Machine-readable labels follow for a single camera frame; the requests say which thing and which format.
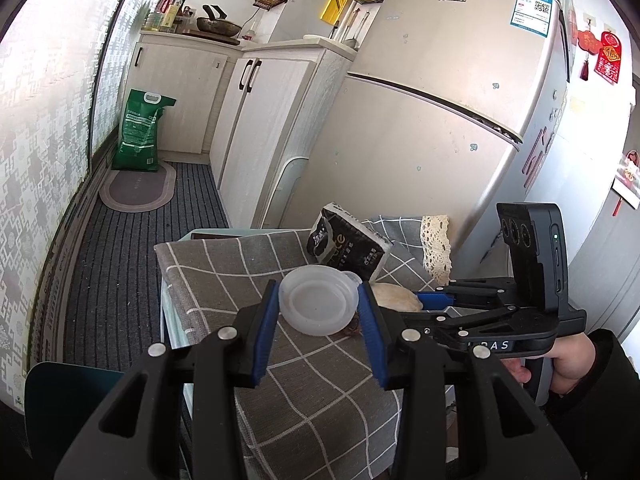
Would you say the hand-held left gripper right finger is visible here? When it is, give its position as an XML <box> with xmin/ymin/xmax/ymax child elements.
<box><xmin>356</xmin><ymin>282</ymin><xmax>581</xmax><ymax>480</ymax></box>

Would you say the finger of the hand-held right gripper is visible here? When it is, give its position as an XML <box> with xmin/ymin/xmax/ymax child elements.
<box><xmin>400</xmin><ymin>307</ymin><xmax>517</xmax><ymax>356</ymax></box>
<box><xmin>415</xmin><ymin>278</ymin><xmax>517</xmax><ymax>312</ymax></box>

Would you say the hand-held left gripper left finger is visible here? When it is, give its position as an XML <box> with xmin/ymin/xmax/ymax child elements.
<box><xmin>54</xmin><ymin>279</ymin><xmax>281</xmax><ymax>480</ymax></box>

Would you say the beige round bread piece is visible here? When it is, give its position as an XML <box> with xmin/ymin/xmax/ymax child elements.
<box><xmin>372</xmin><ymin>282</ymin><xmax>425</xmax><ymax>319</ymax></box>

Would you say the white plastic lid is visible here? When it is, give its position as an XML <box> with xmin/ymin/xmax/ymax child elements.
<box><xmin>278</xmin><ymin>266</ymin><xmax>362</xmax><ymax>337</ymax></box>

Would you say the person's right forearm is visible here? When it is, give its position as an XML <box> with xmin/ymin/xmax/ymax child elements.
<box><xmin>517</xmin><ymin>329</ymin><xmax>640</xmax><ymax>480</ymax></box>

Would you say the person's right hand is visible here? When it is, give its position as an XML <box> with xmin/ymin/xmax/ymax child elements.
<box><xmin>502</xmin><ymin>332</ymin><xmax>598</xmax><ymax>397</ymax></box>

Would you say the cream lace cloth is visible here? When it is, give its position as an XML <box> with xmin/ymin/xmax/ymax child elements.
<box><xmin>421</xmin><ymin>215</ymin><xmax>453</xmax><ymax>284</ymax></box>

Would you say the grey checked tablecloth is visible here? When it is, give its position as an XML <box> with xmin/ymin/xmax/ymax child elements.
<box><xmin>154</xmin><ymin>215</ymin><xmax>451</xmax><ymax>480</ymax></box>

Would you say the black tissue pack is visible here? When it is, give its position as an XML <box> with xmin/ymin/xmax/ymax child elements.
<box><xmin>306</xmin><ymin>202</ymin><xmax>394</xmax><ymax>282</ymax></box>

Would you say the white folded stool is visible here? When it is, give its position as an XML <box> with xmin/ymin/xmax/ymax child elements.
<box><xmin>270</xmin><ymin>155</ymin><xmax>311</xmax><ymax>231</ymax></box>

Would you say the dark striped floor rug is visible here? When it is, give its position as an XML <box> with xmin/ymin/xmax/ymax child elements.
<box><xmin>62</xmin><ymin>160</ymin><xmax>232</xmax><ymax>377</ymax></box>

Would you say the silver refrigerator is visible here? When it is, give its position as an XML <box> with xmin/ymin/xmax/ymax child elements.
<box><xmin>280</xmin><ymin>0</ymin><xmax>574</xmax><ymax>286</ymax></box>

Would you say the oval grey floor mat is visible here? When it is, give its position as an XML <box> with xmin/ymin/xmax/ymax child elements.
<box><xmin>99</xmin><ymin>161</ymin><xmax>177</xmax><ymax>213</ymax></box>

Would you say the white tall kitchen cabinet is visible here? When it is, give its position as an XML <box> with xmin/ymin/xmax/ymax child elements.
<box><xmin>210</xmin><ymin>35</ymin><xmax>359</xmax><ymax>231</ymax></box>

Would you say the red hanging charm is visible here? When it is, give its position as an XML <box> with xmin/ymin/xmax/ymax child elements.
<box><xmin>594</xmin><ymin>31</ymin><xmax>622</xmax><ymax>85</ymax></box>

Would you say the red knot ornament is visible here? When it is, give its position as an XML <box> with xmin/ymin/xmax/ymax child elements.
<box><xmin>577</xmin><ymin>25</ymin><xmax>604</xmax><ymax>81</ymax></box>

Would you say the green rice bag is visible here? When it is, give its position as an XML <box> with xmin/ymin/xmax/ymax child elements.
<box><xmin>111</xmin><ymin>89</ymin><xmax>177</xmax><ymax>172</ymax></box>

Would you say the blue white label sticker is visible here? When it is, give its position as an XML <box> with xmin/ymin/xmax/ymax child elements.
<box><xmin>510</xmin><ymin>0</ymin><xmax>556</xmax><ymax>38</ymax></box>

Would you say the white low kitchen cabinet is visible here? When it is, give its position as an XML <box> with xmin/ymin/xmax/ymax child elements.
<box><xmin>122</xmin><ymin>30</ymin><xmax>242</xmax><ymax>157</ymax></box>

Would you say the clear plastic bottle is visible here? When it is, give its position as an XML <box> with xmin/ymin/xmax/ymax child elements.
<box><xmin>240</xmin><ymin>10</ymin><xmax>262</xmax><ymax>44</ymax></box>

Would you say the frosted patterned glass door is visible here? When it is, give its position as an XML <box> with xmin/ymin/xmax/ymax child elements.
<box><xmin>0</xmin><ymin>0</ymin><xmax>153</xmax><ymax>413</ymax></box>

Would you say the black frying pan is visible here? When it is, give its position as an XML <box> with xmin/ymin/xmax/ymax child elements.
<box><xmin>196</xmin><ymin>5</ymin><xmax>244</xmax><ymax>35</ymax></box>

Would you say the yellow plastic board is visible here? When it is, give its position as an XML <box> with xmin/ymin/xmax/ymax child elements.
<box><xmin>320</xmin><ymin>0</ymin><xmax>349</xmax><ymax>25</ymax></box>

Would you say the wall calendar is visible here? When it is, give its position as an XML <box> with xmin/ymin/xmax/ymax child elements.
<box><xmin>611</xmin><ymin>150</ymin><xmax>640</xmax><ymax>211</ymax></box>

